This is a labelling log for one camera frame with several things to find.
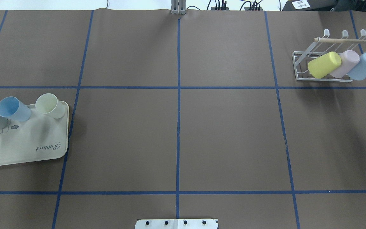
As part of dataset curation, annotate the pale cream cup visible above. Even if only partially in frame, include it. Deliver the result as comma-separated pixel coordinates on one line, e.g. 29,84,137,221
35,93,66,119

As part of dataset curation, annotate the pink plastic cup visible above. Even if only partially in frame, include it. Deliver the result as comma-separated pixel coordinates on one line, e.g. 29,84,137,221
330,50,360,79

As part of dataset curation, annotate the blue cup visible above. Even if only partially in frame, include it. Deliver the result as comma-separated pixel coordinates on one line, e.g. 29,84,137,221
348,52,366,80
0,97,31,122

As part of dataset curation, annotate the white plastic tray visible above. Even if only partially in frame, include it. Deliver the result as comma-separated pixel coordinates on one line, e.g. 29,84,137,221
0,101,69,166

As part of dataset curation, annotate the white wire cup rack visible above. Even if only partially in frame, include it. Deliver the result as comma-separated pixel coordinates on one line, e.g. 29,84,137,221
292,29,366,82

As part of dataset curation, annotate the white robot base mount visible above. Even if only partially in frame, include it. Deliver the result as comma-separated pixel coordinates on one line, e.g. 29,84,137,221
135,219,219,229

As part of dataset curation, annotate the yellow plastic cup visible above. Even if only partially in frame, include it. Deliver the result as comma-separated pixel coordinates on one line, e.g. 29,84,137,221
308,51,342,79

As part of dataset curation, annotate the black power strip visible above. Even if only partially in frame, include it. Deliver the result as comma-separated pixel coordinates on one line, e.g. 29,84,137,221
207,0,263,11

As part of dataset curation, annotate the aluminium frame post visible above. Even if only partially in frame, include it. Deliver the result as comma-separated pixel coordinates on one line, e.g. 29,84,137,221
171,0,187,15

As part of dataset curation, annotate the blue cup front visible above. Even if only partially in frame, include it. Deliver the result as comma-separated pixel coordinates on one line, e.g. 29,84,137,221
0,97,31,122

